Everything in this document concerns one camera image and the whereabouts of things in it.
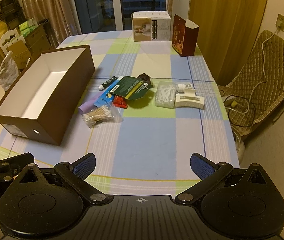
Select white product carton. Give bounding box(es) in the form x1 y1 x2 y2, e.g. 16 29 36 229
132 11 171 42

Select crumpled silver plastic bag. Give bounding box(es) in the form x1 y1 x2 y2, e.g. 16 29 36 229
0 51 19 91

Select blue toothpaste tube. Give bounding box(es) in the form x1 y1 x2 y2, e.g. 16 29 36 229
94 76 123 107

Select checked tablecloth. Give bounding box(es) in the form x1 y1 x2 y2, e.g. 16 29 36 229
0 31 239 195

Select quilted tan chair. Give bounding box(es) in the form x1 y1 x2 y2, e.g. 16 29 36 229
219 30 284 137

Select small black cream tube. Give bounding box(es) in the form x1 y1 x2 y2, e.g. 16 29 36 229
99 76 118 91

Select white charger cable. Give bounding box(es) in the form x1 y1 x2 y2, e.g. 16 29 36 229
226 26 283 114

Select brown cardboard storage box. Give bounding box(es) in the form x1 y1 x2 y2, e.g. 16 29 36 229
0 45 95 146

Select green blister card package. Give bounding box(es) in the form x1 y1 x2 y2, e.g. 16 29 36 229
109 76 153 100

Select dark red gift box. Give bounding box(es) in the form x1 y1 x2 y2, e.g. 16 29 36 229
172 15 199 57

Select red snack packet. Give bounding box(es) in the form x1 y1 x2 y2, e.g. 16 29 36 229
113 95 127 109

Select white power strip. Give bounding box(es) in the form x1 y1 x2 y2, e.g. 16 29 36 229
224 95 241 108

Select beige curtain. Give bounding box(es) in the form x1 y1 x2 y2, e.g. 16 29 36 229
22 0 78 48

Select clear box of floss picks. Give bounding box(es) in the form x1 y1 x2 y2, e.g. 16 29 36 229
154 81 177 109

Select cream plastic hair claw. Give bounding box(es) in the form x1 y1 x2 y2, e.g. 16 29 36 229
175 89 205 109

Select white pill bottle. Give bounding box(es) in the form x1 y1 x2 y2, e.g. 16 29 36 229
177 83 193 93

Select bag of cotton swabs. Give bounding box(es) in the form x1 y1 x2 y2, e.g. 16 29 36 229
82 103 122 128

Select white round floor appliance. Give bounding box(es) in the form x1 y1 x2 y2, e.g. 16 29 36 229
232 130 245 163

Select purple cleanser tube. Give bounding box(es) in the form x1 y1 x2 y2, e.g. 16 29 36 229
78 98 97 115

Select stacked cardboard boxes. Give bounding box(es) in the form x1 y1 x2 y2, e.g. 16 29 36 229
0 18 52 70

